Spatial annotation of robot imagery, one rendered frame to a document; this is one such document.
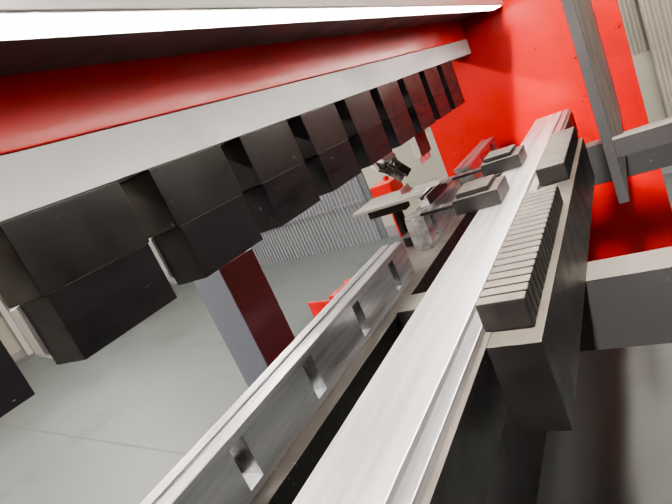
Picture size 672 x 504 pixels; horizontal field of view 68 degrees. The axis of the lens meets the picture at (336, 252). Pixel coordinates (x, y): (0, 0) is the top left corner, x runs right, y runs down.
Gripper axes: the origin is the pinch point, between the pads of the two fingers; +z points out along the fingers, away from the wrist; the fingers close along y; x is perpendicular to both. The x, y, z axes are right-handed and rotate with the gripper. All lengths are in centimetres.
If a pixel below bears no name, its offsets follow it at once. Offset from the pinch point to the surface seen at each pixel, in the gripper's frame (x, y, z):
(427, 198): -3.9, -14.8, 13.0
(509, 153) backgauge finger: -24.8, -6.2, 25.6
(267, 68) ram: -34, -70, -20
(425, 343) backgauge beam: -24, -98, 30
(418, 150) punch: -11.7, -5.9, 2.3
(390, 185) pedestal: 80, 154, -29
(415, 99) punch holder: -23.5, -2.1, -6.6
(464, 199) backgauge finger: -20, -40, 23
